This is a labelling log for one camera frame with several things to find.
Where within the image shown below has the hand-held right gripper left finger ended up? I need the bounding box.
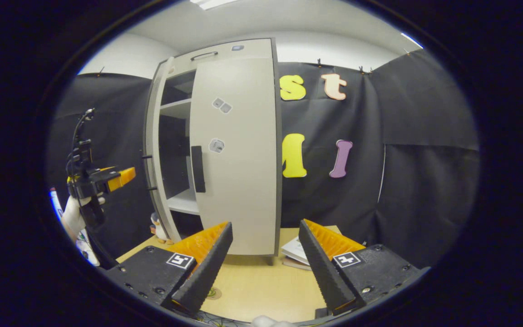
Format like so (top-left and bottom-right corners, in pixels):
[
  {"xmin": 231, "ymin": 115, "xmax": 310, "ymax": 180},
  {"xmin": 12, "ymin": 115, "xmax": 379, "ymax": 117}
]
[{"xmin": 106, "ymin": 222, "xmax": 234, "ymax": 314}]

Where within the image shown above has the stack of books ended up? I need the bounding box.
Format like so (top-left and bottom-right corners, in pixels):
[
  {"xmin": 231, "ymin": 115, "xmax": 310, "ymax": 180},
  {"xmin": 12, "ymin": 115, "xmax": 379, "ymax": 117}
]
[{"xmin": 281, "ymin": 225, "xmax": 341, "ymax": 271}]

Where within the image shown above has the white cabinet door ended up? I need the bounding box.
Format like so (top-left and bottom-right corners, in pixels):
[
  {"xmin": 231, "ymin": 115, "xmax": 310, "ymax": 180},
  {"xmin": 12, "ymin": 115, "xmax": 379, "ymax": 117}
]
[
  {"xmin": 143, "ymin": 57, "xmax": 182, "ymax": 244},
  {"xmin": 189, "ymin": 57, "xmax": 282, "ymax": 256}
]

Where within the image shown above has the large ceiling light panel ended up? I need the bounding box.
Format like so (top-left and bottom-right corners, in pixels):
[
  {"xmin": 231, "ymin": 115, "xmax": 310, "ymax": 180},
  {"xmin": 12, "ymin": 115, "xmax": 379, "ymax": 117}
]
[{"xmin": 190, "ymin": 0, "xmax": 240, "ymax": 10}]

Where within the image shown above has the black backdrop cloth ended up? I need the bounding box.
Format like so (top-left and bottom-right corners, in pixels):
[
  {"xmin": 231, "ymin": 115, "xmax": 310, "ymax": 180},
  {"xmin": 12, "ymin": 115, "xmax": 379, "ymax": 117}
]
[{"xmin": 46, "ymin": 49, "xmax": 480, "ymax": 268}]

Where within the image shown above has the white and grey cabinet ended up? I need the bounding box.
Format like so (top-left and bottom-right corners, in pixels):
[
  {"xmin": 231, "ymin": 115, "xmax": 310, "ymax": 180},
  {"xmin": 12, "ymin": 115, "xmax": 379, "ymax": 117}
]
[{"xmin": 143, "ymin": 38, "xmax": 283, "ymax": 266}]

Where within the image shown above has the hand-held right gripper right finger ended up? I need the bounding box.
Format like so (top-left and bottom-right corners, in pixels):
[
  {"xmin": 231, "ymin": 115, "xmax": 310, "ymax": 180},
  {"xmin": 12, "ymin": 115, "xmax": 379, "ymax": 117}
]
[{"xmin": 298, "ymin": 219, "xmax": 430, "ymax": 317}]

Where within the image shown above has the bright printed poster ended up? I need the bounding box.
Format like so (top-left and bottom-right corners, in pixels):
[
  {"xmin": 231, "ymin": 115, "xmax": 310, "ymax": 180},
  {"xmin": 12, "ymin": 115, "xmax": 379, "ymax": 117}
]
[{"xmin": 49, "ymin": 188, "xmax": 101, "ymax": 267}]

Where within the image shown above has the penguin plush toy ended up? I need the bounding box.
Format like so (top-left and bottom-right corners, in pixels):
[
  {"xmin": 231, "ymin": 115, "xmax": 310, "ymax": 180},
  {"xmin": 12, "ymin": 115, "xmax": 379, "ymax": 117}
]
[{"xmin": 150, "ymin": 212, "xmax": 172, "ymax": 244}]

